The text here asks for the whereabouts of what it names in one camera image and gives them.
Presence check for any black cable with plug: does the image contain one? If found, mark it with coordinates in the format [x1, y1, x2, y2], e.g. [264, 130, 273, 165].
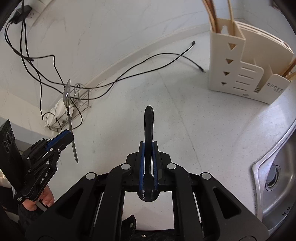
[4, 21, 206, 100]

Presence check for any person's left hand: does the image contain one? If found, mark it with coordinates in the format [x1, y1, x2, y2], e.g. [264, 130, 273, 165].
[22, 185, 55, 211]

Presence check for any dark red wooden chopstick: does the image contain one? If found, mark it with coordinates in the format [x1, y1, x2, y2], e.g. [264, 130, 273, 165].
[202, 0, 219, 33]

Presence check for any translucent grey plastic spoon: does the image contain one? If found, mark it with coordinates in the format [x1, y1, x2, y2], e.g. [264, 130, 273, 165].
[63, 79, 79, 164]

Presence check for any long light bamboo chopstick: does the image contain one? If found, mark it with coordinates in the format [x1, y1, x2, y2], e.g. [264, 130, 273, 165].
[280, 58, 296, 77]

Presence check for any cream utensil holder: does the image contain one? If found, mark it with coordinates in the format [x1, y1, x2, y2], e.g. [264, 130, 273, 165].
[208, 19, 294, 104]

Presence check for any metal wire rack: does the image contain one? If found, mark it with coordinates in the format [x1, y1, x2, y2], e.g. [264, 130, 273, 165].
[44, 83, 91, 132]

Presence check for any stainless steel sink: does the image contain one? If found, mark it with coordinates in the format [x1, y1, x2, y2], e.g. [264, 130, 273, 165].
[252, 123, 295, 234]

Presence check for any short light bamboo chopstick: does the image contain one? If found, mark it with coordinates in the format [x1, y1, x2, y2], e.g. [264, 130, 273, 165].
[286, 72, 296, 81]

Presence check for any black power adapter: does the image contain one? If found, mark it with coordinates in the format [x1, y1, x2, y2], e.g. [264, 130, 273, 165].
[9, 5, 32, 24]

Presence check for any long black cable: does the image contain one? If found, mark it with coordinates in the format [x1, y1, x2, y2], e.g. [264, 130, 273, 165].
[4, 0, 84, 130]

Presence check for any thick light bamboo chopstick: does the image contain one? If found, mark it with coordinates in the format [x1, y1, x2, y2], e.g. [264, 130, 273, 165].
[227, 0, 235, 36]

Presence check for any black plastic spoon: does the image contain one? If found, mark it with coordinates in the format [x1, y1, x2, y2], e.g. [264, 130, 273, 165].
[138, 105, 159, 202]

